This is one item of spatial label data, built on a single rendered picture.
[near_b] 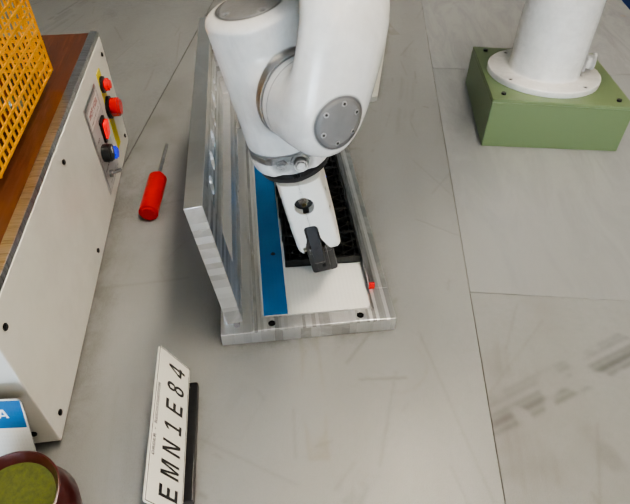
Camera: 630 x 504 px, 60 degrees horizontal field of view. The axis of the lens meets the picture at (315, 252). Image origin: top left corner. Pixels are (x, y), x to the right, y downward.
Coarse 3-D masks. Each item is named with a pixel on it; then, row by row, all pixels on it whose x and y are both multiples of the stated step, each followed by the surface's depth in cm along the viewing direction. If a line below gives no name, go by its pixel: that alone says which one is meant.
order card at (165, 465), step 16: (160, 352) 57; (160, 368) 56; (176, 368) 59; (160, 384) 55; (176, 384) 57; (160, 400) 54; (176, 400) 56; (160, 416) 53; (176, 416) 55; (160, 432) 52; (176, 432) 54; (160, 448) 51; (176, 448) 53; (160, 464) 50; (176, 464) 52; (144, 480) 47; (160, 480) 49; (176, 480) 51; (144, 496) 46; (160, 496) 48; (176, 496) 50
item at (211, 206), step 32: (224, 96) 88; (192, 128) 60; (224, 128) 82; (192, 160) 55; (224, 160) 76; (192, 192) 52; (224, 192) 71; (192, 224) 51; (224, 224) 66; (224, 256) 57; (224, 288) 58
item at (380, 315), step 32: (352, 192) 82; (256, 224) 77; (256, 256) 72; (256, 288) 68; (384, 288) 68; (224, 320) 65; (256, 320) 65; (288, 320) 65; (320, 320) 65; (352, 320) 65; (384, 320) 65
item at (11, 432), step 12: (0, 408) 47; (12, 408) 47; (0, 420) 47; (12, 420) 47; (24, 420) 47; (0, 432) 48; (12, 432) 48; (24, 432) 48; (0, 444) 48; (12, 444) 48; (24, 444) 48
